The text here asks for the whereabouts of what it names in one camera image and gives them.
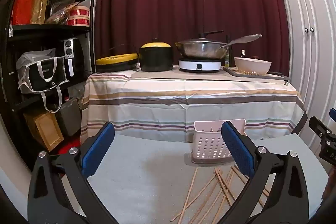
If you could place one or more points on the striped tablecloth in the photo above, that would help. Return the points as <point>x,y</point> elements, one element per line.
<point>157,108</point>

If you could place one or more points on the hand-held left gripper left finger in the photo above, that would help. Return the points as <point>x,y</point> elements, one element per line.
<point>98,150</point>

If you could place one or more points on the black air fryer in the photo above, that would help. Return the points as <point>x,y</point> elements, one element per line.
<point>76,56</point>

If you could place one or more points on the yellow electric griddle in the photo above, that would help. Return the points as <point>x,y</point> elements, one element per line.
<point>115,61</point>

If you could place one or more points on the green oil bottle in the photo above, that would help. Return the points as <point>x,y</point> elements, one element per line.
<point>226,58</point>

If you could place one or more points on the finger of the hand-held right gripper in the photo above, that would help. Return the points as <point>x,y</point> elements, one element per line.
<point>332,114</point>
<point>320,127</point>

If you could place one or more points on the black shelf unit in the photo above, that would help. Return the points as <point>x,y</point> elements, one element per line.
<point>50,28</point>

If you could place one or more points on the dark sauce bottle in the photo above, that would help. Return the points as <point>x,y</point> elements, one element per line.
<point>242,54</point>

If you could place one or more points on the pink perforated utensil basket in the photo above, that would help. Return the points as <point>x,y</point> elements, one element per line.
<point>207,145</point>

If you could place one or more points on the white induction cooker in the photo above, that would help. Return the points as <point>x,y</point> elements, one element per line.
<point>191,65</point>

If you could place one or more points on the yellow pot lid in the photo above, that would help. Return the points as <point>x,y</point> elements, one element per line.
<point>156,44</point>

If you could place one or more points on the beige table mat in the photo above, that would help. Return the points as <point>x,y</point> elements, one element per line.
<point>183,75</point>

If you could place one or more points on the black box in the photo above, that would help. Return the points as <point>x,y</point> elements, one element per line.
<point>69,116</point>

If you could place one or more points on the black pot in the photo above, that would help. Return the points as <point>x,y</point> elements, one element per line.
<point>156,61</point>

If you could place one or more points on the wooden board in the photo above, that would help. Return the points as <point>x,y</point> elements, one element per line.
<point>46,132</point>

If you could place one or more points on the red cloth item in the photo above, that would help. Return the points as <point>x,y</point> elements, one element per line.
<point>68,148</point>

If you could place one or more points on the red striped round tin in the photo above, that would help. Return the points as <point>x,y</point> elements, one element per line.
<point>78,16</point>

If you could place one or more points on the beige bowl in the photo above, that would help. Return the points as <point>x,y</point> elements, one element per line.
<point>252,65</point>

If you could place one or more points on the clear plastic food bags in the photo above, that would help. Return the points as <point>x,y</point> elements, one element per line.
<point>61,1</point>

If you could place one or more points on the red package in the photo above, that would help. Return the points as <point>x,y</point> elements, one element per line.
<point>23,3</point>

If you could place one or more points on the pile of wooden chopsticks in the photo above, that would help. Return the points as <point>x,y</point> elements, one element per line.
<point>191,187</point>

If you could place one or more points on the steel wok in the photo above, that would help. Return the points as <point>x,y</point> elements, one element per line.
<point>199,49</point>

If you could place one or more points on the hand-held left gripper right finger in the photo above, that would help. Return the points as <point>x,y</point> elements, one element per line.
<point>237,150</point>

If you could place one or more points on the grey tray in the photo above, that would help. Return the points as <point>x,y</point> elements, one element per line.
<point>262,78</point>

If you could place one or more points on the white wardrobe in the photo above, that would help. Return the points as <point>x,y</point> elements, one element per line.
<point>309,3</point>

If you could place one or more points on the gold package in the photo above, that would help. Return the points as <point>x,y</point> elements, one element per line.
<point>39,3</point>

